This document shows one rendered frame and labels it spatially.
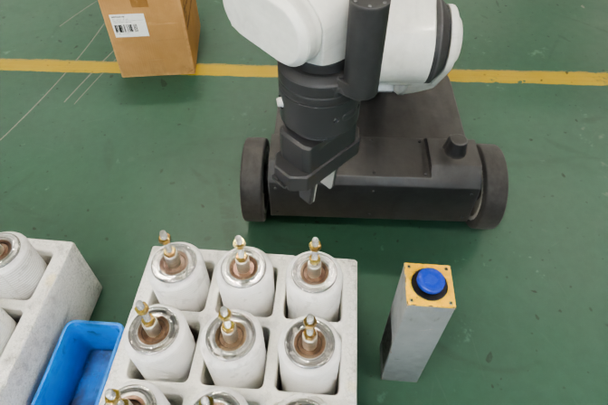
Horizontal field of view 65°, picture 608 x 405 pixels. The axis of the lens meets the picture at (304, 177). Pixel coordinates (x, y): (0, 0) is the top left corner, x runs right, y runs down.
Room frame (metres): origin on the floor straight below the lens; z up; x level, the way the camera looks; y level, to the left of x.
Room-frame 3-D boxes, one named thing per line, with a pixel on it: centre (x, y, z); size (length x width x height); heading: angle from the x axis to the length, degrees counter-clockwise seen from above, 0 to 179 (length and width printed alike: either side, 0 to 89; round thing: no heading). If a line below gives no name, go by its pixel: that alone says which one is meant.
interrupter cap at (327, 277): (0.40, -0.02, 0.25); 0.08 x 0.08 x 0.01
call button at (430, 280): (0.35, -0.19, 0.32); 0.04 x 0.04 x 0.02
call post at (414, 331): (0.35, -0.19, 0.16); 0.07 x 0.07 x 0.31; 86
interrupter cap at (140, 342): (0.30, 0.23, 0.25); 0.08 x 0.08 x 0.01
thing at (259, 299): (0.41, 0.10, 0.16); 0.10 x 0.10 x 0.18
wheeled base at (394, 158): (0.98, -0.16, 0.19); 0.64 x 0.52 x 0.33; 178
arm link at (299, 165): (0.41, -0.02, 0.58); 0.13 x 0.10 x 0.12; 134
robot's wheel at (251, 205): (0.74, 0.11, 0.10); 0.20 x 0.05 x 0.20; 178
